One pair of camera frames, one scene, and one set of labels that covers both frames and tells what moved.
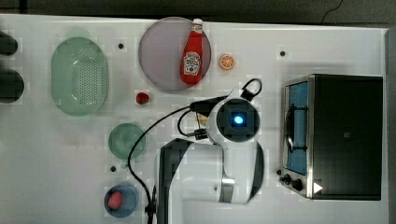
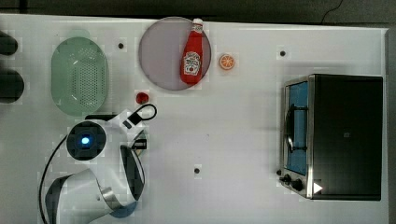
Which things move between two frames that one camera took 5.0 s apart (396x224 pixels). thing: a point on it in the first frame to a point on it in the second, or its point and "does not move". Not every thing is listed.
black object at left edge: x=11 y=86 does not move
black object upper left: x=8 y=45 does not move
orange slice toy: x=227 y=63 does not move
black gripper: x=205 y=106 to x=126 y=127
